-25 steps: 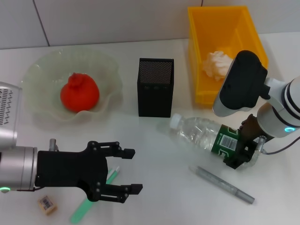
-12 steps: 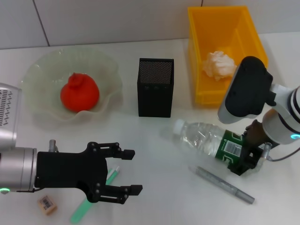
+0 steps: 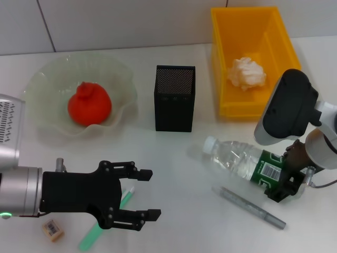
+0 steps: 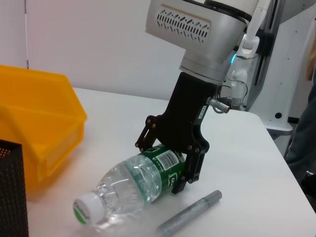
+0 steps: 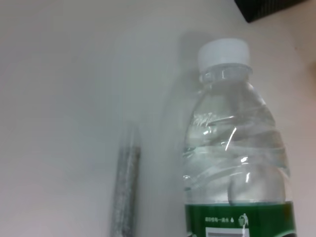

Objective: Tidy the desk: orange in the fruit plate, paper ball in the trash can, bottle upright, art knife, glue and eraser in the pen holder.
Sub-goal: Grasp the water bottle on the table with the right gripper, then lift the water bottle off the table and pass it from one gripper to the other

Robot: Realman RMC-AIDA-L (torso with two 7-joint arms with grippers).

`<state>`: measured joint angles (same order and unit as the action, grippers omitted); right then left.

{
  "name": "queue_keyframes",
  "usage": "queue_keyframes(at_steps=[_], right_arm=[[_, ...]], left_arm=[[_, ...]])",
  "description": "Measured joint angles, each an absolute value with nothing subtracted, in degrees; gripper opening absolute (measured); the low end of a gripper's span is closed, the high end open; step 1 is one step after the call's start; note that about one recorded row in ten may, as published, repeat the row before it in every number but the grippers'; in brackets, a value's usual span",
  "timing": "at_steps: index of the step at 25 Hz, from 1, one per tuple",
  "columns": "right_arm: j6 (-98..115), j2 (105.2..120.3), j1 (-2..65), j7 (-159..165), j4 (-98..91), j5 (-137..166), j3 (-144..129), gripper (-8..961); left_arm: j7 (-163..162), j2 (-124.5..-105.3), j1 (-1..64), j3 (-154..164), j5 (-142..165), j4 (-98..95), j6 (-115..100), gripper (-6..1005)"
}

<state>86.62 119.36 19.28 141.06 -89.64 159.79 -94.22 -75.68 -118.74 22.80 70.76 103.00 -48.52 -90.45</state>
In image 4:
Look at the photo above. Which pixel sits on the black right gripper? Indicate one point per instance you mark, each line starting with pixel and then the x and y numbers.
pixel 185 116

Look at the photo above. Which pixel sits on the clear green-label water bottle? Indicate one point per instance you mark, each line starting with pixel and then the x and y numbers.
pixel 138 177

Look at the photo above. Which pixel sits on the grey marker pen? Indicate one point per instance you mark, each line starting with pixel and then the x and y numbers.
pixel 190 213

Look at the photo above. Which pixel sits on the black mesh pen holder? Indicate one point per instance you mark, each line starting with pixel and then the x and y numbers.
pixel 12 192

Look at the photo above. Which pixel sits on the white humanoid robot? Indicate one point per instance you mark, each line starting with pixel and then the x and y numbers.
pixel 249 44

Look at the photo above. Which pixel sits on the person in dark trousers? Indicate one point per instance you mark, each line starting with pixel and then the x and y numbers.
pixel 303 138

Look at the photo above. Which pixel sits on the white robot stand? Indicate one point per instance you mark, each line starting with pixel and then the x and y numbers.
pixel 284 74

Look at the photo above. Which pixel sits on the yellow plastic bin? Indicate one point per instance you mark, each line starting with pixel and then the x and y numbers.
pixel 37 111

